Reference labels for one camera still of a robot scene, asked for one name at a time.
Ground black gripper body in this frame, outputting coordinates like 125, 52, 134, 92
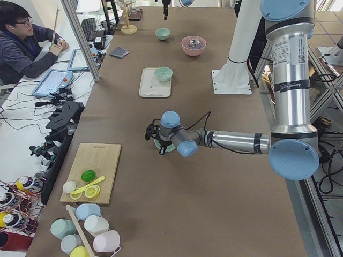
156, 133, 172, 147
162, 0, 170, 16

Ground green bowl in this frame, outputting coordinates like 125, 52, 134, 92
154, 139, 175, 153
155, 28, 171, 41
154, 66, 173, 82

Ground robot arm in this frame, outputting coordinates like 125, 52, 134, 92
146, 1, 319, 180
162, 0, 194, 20

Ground wooden mug tree stand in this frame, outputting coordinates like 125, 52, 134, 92
118, 0, 137, 34

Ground metal ice scoop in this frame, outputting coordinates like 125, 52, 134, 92
188, 39, 200, 48

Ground pink bowl with ice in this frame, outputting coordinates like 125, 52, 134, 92
181, 36, 207, 57

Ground green bowl on tray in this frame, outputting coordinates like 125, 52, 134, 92
154, 66, 173, 82

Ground grey and purple cloths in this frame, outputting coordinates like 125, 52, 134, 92
109, 47, 129, 59

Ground wooden cutting board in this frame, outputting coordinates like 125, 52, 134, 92
60, 143, 121, 205

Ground cream rabbit serving tray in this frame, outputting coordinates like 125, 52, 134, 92
139, 67, 172, 98

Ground yellow plastic knife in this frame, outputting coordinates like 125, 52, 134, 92
71, 176, 106, 194

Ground black keyboard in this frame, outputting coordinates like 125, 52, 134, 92
81, 18, 96, 42

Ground green lime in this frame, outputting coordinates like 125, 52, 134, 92
81, 170, 96, 182

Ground lemon slice right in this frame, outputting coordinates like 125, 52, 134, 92
84, 184, 100, 199

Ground lemon slice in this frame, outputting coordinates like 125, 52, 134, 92
84, 184, 100, 199
69, 192, 83, 200

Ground lemon slice left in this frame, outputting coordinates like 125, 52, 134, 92
69, 192, 83, 200

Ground blue teach pendant far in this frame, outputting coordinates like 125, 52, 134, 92
67, 49, 89, 72

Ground blue teach pendant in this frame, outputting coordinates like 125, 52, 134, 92
67, 49, 89, 72
32, 70, 73, 98

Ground blue mug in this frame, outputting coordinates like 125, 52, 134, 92
76, 203, 101, 221

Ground white onion half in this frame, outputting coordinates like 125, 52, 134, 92
63, 180, 77, 194

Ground white mug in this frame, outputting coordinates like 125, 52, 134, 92
84, 215, 109, 237

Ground black gripper stand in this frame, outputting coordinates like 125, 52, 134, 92
45, 101, 85, 143

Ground pink mug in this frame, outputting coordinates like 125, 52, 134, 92
93, 230, 121, 252

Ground blue teach pendant near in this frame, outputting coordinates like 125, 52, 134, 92
32, 70, 73, 98

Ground green mug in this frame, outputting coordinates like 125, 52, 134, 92
50, 219, 77, 240

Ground grey mug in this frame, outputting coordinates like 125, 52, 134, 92
60, 234, 83, 255

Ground yellow mug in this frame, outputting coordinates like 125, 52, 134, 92
70, 246, 90, 257

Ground yellow sauce bottle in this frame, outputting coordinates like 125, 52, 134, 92
16, 176, 44, 193

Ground person in blue hoodie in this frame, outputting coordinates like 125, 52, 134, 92
1, 1, 69, 85

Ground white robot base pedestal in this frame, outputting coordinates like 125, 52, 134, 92
212, 0, 262, 95

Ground aluminium frame post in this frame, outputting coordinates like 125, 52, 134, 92
60, 0, 100, 82

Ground white wire mug rack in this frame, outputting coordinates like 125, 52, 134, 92
65, 205, 121, 256

